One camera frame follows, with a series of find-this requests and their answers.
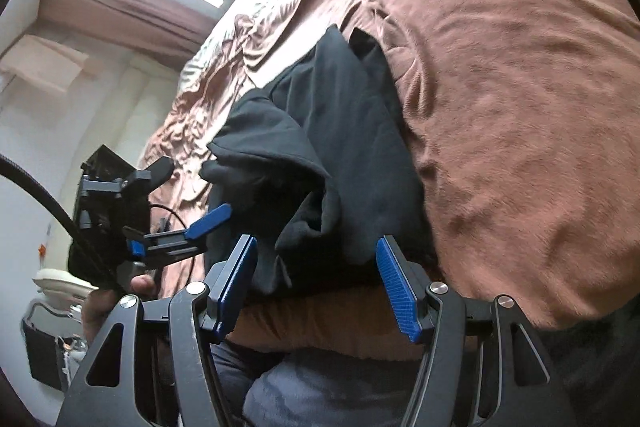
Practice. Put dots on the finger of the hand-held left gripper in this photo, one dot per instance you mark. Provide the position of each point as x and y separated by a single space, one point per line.
155 172
210 218

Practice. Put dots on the person's grey pants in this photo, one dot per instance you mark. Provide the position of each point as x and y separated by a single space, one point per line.
325 392

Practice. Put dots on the cream rounded object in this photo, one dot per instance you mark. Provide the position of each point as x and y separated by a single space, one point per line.
60 282

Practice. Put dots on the brown blanket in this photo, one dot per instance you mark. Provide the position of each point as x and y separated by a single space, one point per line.
500 107

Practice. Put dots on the pink curtain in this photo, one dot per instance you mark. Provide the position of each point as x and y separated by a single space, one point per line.
125 2

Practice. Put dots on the black bin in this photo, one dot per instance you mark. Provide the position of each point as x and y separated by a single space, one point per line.
45 357

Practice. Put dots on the beige cloth cover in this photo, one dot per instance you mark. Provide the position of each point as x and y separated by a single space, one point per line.
45 57

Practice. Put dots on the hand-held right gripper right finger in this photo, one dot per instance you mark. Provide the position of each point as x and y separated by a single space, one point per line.
397 292

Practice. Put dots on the person's left hand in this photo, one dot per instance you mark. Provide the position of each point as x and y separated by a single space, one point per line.
100 309

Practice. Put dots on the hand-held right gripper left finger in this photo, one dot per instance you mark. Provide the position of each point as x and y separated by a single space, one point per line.
240 287

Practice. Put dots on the black sweatshirt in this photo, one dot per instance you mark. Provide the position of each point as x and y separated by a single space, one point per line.
340 132

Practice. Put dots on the cream padded headboard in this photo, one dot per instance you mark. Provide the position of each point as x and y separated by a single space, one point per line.
135 107

